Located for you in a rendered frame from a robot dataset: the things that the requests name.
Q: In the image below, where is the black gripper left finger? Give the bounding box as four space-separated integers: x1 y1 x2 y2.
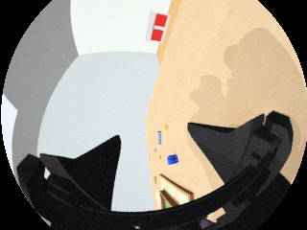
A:
39 134 122 211

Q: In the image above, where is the square game board with green tray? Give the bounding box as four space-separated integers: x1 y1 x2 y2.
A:
160 177 189 208

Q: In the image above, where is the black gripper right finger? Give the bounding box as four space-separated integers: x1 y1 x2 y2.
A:
187 112 265 184

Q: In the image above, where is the square board game track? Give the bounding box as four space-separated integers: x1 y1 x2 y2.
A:
160 173 195 204

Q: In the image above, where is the blue die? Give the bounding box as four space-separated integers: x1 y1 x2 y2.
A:
166 154 179 165

